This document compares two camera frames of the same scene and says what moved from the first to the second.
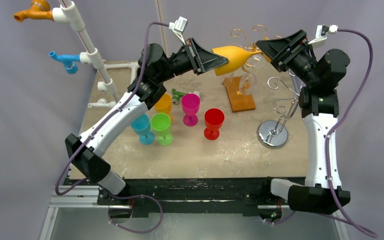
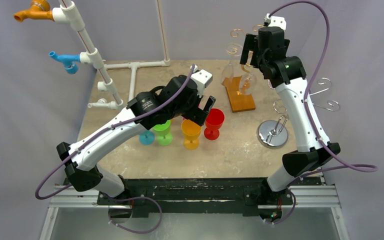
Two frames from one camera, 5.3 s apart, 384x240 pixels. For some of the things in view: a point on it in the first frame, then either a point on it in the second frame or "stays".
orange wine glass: x=235 y=55 -> x=191 y=131
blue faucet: x=68 y=61 stays
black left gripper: x=203 y=60 -> x=197 y=114
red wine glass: x=214 y=119 stays
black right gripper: x=290 y=46 -> x=253 y=46
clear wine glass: x=247 y=83 stays
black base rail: x=194 y=195 stays
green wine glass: x=160 y=124 stays
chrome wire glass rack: x=273 y=134 stays
